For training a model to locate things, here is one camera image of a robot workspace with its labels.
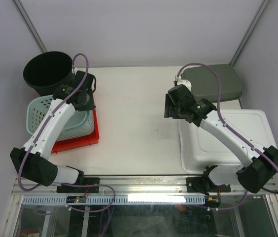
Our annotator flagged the light blue perforated basket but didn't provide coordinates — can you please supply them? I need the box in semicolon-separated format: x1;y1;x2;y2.
25;95;95;141

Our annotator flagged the grey-green plastic tray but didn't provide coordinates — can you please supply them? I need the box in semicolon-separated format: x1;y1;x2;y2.
181;64;243;103

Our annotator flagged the black plastic bucket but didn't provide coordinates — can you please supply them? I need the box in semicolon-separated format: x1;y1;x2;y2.
23;51;74;96

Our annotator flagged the white plastic tub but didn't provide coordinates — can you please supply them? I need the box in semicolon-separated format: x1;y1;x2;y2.
178;109;276;185

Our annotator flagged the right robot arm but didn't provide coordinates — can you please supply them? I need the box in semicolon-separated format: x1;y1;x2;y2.
164;84;278;194

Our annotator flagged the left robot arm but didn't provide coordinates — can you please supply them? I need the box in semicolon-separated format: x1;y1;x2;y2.
10;71;97;192

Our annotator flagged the red plastic tray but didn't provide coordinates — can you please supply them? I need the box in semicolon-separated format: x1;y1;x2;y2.
52;110;100;154

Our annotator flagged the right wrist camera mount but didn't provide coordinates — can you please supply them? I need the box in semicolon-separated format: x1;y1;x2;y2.
174;75;192;91

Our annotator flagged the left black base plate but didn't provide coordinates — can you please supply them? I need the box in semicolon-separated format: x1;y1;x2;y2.
56;177;100;194

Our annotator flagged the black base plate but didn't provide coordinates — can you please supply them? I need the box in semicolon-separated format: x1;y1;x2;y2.
186;177;231;195
56;177;100;194

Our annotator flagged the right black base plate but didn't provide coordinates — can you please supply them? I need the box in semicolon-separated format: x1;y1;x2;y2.
186;177;231;195

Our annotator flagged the aluminium mounting rail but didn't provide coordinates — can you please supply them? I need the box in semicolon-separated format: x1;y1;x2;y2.
11;175;278;196

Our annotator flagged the white slotted cable duct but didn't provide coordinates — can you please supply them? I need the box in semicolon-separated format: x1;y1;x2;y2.
23;194;205;205

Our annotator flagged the left aluminium frame post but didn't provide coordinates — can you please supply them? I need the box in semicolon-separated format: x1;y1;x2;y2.
11;0;48;53

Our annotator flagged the aluminium frame post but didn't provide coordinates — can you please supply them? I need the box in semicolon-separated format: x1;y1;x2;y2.
229;0;272;67
11;0;48;53

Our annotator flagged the right aluminium frame post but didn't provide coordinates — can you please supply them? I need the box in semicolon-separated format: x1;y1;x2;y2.
229;0;272;67

